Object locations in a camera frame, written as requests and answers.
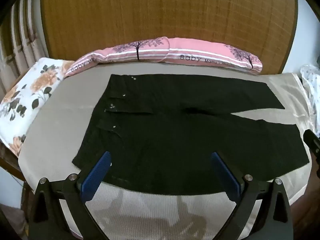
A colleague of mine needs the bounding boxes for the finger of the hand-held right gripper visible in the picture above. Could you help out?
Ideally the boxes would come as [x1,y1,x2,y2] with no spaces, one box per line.
[303,129,320,161]

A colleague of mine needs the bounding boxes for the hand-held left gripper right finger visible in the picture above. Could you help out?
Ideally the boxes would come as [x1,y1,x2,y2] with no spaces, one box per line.
[211,152,294,240]

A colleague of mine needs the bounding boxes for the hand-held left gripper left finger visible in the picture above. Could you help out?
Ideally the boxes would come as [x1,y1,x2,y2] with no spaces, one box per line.
[29,151,112,240]

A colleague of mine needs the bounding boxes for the black pants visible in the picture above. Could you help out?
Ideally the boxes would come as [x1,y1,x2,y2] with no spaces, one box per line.
[72,74,309,197]

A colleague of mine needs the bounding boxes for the beige satin sheet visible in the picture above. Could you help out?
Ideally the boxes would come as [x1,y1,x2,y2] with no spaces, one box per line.
[268,72,316,125]

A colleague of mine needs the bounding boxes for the white polka-dot cloth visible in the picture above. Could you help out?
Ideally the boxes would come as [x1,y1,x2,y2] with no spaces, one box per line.
[299,64,320,128]

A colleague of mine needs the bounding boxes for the grey bed sheet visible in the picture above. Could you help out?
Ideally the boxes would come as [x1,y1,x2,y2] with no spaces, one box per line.
[19,61,316,240]

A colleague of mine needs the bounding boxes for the white floral pillow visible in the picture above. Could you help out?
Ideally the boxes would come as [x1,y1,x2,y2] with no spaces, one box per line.
[0,57,75,157]

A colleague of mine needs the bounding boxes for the pink striped tree-print pillow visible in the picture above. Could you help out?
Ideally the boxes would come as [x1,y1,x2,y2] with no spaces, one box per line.
[164,37,263,76]
[64,37,171,78]

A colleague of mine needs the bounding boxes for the beige curtain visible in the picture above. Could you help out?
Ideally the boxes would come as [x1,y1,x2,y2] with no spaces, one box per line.
[0,0,50,98]

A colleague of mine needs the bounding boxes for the wooden headboard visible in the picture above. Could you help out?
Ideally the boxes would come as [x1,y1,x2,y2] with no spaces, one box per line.
[40,0,298,76]

